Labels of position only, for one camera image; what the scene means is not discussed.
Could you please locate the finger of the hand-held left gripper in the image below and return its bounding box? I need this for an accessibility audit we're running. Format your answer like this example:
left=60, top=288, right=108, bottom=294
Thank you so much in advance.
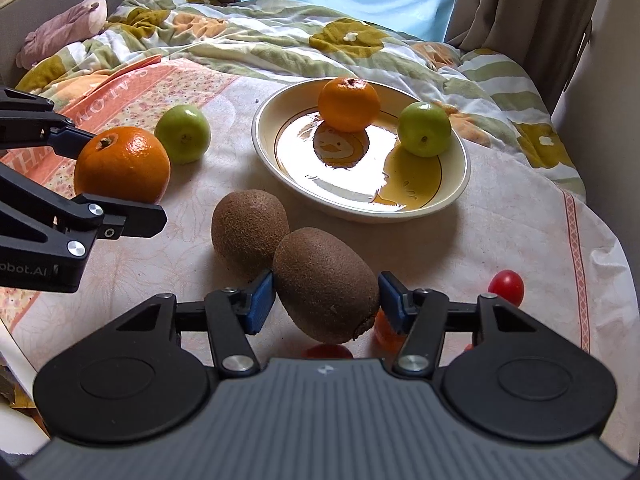
left=0, top=87, right=96, bottom=158
left=0, top=165, right=167, bottom=248

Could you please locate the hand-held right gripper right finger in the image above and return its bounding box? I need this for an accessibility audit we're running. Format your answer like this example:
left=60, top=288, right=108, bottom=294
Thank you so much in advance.
left=377, top=271, right=538, bottom=378

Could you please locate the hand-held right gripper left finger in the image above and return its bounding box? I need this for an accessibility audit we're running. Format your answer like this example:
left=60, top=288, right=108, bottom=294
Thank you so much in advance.
left=116, top=270, right=277, bottom=378

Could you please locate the reddish mandarin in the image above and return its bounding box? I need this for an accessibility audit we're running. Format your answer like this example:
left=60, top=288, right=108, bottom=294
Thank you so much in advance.
left=372, top=307, right=407, bottom=353

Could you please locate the orange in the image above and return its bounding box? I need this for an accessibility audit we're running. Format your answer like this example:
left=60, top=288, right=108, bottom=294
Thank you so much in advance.
left=318, top=76, right=381, bottom=133
left=73, top=126, right=171, bottom=205

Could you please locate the brown kiwi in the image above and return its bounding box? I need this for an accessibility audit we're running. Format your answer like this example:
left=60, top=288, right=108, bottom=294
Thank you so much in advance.
left=211, top=189, right=291, bottom=281
left=272, top=227, right=381, bottom=345

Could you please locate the red cherry tomato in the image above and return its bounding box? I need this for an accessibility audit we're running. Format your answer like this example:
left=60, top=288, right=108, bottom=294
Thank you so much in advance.
left=305, top=344, right=354, bottom=360
left=487, top=269, right=525, bottom=307

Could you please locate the cream ceramic bowl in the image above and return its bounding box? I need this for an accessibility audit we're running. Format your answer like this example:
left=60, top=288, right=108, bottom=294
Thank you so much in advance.
left=251, top=78, right=472, bottom=223

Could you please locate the pink plush toy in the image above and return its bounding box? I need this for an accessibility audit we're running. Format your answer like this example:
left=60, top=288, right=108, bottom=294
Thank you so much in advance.
left=15, top=0, right=108, bottom=70

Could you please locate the green apple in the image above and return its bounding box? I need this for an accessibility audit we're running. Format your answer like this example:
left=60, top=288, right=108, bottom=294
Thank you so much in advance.
left=154, top=104, right=211, bottom=165
left=397, top=101, right=453, bottom=158

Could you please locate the white pink-bordered cloth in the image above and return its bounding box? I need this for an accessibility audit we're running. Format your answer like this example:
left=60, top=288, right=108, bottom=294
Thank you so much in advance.
left=0, top=55, right=632, bottom=401

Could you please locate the floral striped quilt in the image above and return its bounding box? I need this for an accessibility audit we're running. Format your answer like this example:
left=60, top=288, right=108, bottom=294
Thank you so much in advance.
left=15, top=0, right=587, bottom=201

